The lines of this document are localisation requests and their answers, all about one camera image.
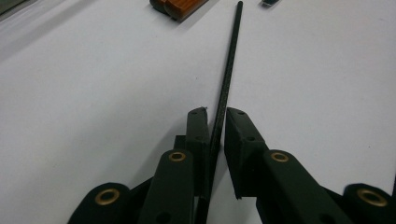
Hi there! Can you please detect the wooden-handled knife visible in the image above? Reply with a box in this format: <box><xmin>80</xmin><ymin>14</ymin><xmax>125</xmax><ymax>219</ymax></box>
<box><xmin>163</xmin><ymin>0</ymin><xmax>209</xmax><ymax>22</ymax></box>

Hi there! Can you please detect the black chopstick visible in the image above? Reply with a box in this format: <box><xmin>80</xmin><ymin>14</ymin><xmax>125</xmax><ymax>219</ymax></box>
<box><xmin>194</xmin><ymin>0</ymin><xmax>245</xmax><ymax>224</ymax></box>

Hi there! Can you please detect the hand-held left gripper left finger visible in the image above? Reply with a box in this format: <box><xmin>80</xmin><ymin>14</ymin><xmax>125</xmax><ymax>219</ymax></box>
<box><xmin>173</xmin><ymin>106</ymin><xmax>212</xmax><ymax>198</ymax></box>

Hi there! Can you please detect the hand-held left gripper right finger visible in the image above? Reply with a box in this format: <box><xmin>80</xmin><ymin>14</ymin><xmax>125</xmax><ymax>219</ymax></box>
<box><xmin>223</xmin><ymin>106</ymin><xmax>269</xmax><ymax>200</ymax></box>

